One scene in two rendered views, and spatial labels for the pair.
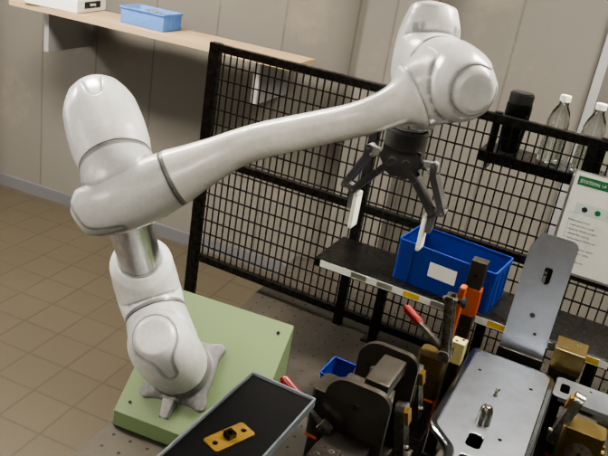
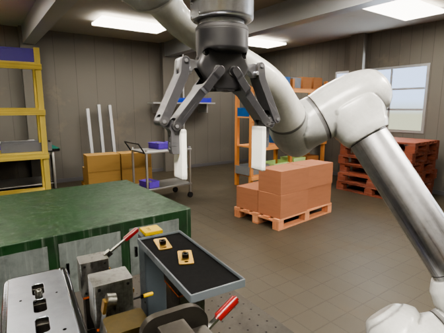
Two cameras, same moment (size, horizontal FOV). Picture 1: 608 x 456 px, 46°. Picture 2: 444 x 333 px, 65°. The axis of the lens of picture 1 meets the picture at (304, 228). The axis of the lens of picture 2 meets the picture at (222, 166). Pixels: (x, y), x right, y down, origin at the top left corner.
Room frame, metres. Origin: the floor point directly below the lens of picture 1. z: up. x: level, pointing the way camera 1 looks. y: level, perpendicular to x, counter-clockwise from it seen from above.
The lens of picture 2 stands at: (1.56, -0.57, 1.55)
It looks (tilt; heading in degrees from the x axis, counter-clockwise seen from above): 10 degrees down; 126
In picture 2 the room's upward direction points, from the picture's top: straight up
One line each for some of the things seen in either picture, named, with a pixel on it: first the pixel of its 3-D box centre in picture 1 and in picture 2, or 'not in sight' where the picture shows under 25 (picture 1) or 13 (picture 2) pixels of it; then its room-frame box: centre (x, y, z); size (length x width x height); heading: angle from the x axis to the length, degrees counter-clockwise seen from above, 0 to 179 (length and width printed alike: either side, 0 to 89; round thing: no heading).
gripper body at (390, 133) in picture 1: (403, 151); (221, 58); (1.25, -0.15, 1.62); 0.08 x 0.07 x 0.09; 67
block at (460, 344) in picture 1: (443, 399); not in sight; (1.61, -0.44, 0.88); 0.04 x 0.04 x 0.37; 67
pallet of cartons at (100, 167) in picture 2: not in sight; (116, 170); (-3.92, 3.47, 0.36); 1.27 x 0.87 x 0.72; 71
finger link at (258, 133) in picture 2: (355, 209); (258, 148); (1.28, -0.09, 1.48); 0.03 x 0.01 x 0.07; 157
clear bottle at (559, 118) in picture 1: (556, 128); not in sight; (2.12, -0.68, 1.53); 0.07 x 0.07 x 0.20
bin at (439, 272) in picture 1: (451, 267); not in sight; (1.98, -0.46, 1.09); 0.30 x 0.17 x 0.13; 61
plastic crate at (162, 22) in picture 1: (151, 17); not in sight; (3.92, 0.99, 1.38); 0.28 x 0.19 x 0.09; 72
